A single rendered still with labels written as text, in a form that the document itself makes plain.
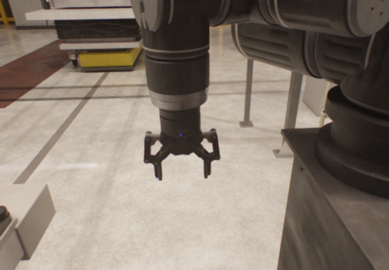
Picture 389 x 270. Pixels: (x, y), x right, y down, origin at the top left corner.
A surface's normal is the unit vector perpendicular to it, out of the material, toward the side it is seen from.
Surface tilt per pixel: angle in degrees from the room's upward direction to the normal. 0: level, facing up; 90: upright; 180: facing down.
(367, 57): 99
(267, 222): 0
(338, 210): 0
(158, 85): 90
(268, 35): 97
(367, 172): 23
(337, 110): 90
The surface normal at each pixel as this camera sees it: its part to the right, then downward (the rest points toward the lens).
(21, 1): 0.03, 0.46
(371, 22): 0.51, 0.49
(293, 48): -0.81, 0.48
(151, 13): -0.79, 0.34
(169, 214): -0.02, -0.89
